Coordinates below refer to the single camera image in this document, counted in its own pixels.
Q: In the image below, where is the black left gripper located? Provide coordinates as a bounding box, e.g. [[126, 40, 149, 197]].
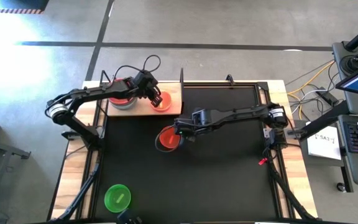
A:
[[131, 70, 163, 108]]

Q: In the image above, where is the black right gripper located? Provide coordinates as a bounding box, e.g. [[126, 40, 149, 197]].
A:
[[174, 108, 213, 143]]

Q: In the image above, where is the small yellow plastic bowl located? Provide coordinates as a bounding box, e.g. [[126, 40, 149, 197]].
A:
[[150, 91, 173, 113]]

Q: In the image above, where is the small orange plastic bowl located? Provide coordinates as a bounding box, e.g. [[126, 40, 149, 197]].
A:
[[155, 125, 183, 152]]

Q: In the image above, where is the large pale blue bowl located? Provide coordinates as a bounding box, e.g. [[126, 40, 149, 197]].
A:
[[109, 101, 139, 111]]

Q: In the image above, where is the large red bowl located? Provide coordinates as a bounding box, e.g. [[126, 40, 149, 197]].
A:
[[108, 78, 138, 106]]

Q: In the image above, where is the wooden shelf board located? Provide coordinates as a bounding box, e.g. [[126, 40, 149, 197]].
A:
[[106, 82, 183, 118]]

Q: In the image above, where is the small green plastic bowl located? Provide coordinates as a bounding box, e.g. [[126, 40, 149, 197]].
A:
[[104, 184, 132, 213]]

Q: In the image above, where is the white paper sheet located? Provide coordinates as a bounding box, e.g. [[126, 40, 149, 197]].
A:
[[306, 121, 341, 161]]

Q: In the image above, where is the black power strip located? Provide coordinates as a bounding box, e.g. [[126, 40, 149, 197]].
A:
[[315, 86, 338, 106]]

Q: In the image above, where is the black floor mat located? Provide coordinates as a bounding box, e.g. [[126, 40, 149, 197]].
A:
[[0, 0, 50, 12]]

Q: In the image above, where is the striped hazard tape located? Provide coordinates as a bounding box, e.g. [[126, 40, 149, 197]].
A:
[[0, 8, 45, 15]]

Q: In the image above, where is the black shelf upright post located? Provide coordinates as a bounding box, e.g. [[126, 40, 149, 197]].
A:
[[180, 67, 185, 115]]

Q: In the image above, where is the black aluminium table frame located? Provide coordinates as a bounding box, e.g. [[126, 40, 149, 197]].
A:
[[85, 81, 288, 220]]

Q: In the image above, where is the yellow cable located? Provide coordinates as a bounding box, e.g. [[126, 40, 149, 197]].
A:
[[287, 60, 337, 113]]

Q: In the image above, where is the black round cable coil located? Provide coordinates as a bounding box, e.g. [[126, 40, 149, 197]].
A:
[[340, 54, 358, 74]]

